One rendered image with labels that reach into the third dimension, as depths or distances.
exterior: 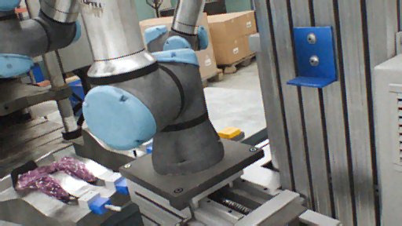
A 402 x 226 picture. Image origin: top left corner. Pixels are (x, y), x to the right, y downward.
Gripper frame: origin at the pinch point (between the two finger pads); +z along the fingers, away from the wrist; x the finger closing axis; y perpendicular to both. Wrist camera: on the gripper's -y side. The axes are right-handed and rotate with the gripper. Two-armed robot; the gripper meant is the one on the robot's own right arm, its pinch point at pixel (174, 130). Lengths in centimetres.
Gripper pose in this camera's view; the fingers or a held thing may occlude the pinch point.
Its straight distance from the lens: 144.5
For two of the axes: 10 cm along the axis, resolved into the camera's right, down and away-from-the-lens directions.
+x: 7.3, -3.5, 5.8
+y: 6.5, 1.2, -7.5
